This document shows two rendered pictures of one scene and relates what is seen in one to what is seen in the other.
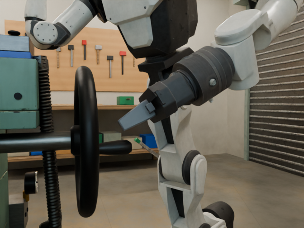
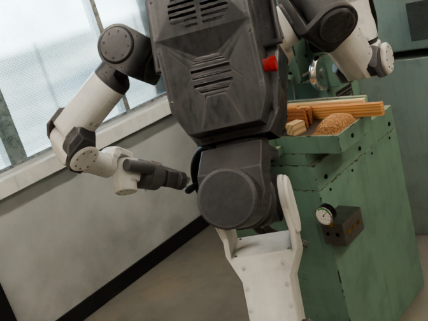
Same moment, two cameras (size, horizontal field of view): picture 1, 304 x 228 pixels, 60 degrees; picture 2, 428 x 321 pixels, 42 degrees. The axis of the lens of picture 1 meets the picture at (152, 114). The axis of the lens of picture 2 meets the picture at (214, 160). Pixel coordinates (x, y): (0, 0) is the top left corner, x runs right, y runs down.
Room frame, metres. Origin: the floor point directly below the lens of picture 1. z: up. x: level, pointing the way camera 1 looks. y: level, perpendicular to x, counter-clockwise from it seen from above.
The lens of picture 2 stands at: (2.03, -0.60, 1.41)
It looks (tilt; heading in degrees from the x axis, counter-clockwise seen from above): 17 degrees down; 155
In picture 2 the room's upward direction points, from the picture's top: 16 degrees counter-clockwise
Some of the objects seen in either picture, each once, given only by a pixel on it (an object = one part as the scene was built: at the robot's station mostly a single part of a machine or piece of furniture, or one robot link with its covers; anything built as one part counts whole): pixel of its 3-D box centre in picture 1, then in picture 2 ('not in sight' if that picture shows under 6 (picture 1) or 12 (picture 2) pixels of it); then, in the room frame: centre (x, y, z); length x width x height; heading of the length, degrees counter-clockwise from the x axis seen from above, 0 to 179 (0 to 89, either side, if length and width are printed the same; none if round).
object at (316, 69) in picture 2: not in sight; (320, 72); (0.49, 0.62, 1.02); 0.12 x 0.03 x 0.12; 108
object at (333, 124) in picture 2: not in sight; (334, 120); (0.70, 0.46, 0.92); 0.14 x 0.09 x 0.04; 108
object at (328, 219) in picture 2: (30, 186); (327, 216); (0.73, 0.34, 0.65); 0.06 x 0.04 x 0.08; 18
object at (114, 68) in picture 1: (84, 59); not in sight; (3.75, 0.95, 1.50); 2.00 x 0.04 x 0.90; 109
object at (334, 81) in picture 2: not in sight; (336, 67); (0.50, 0.68, 1.02); 0.09 x 0.07 x 0.12; 18
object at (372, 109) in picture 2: not in sight; (308, 113); (0.54, 0.50, 0.92); 0.54 x 0.02 x 0.04; 18
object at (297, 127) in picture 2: not in sight; (295, 127); (0.61, 0.38, 0.92); 0.05 x 0.04 x 0.04; 90
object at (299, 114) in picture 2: not in sight; (278, 120); (0.51, 0.40, 0.93); 0.22 x 0.01 x 0.06; 18
